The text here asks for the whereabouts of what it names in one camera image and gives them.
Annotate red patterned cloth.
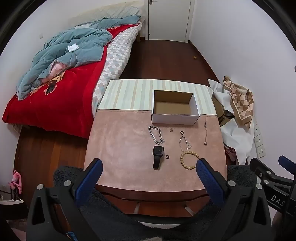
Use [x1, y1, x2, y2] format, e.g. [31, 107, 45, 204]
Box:
[225, 147, 238, 165]

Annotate white door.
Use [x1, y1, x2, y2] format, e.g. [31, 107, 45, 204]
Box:
[147, 0, 192, 42]

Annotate cardboard box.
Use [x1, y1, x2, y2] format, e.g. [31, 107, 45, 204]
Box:
[152, 90, 200, 126]

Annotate thick silver chain bracelet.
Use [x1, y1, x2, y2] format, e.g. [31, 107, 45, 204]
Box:
[148, 126, 165, 144]

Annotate thin silver chain necklace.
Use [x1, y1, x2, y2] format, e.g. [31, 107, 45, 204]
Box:
[179, 136, 193, 153]

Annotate black smartwatch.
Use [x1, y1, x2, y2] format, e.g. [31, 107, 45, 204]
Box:
[152, 145, 165, 169]

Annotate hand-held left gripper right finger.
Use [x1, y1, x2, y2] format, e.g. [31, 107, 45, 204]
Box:
[196, 158, 271, 241]

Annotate pink shoes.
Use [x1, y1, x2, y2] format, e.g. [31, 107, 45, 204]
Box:
[8, 170, 23, 194]

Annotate wooden bed frame leg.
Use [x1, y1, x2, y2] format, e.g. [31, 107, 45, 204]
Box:
[136, 19, 147, 42]

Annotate pink cloth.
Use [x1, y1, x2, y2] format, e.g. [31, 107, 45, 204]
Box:
[50, 61, 68, 79]

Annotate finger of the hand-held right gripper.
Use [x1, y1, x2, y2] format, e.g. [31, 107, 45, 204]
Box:
[249, 158, 296, 188]
[278, 155, 296, 173]

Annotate pale pillow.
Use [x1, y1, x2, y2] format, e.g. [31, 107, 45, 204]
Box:
[76, 5, 140, 26]

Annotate bed with red blanket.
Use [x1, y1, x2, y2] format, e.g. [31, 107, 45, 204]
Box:
[2, 24, 142, 139]

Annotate dark grey rug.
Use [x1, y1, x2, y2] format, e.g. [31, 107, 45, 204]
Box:
[53, 165, 257, 241]

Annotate wooden table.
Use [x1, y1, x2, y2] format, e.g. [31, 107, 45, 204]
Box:
[96, 184, 211, 218]

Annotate teal quilt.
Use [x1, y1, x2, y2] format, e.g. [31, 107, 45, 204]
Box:
[16, 15, 142, 100]

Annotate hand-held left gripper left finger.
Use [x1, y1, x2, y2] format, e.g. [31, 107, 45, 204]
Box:
[26, 158, 103, 241]

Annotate wooden bead bracelet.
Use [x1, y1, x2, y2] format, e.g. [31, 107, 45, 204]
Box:
[180, 151, 201, 169]

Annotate pile of clothes and bags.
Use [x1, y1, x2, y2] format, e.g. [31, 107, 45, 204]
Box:
[208, 79, 255, 163]

